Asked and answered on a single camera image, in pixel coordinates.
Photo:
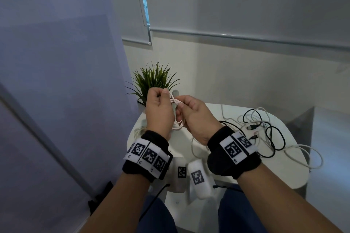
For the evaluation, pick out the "person's left leg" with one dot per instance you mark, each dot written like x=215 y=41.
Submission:
x=158 y=219

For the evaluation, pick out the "green plant in black pot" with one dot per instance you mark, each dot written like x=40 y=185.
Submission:
x=147 y=80

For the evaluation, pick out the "person's left hand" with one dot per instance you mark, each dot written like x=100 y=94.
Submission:
x=158 y=112

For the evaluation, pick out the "person's leg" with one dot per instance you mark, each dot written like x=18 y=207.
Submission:
x=158 y=219
x=240 y=213

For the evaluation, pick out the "grey oblong device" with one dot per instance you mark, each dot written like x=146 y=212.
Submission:
x=175 y=93

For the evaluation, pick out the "person's right forearm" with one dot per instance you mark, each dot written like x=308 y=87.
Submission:
x=284 y=202

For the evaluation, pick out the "person's left forearm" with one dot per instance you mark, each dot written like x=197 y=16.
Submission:
x=117 y=205

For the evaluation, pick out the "person's right hand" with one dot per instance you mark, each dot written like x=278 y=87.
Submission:
x=199 y=121

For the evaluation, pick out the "person's right leg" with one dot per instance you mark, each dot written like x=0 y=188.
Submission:
x=240 y=213

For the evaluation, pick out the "black wristband with marker tags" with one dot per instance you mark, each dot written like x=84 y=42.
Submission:
x=147 y=156
x=232 y=153

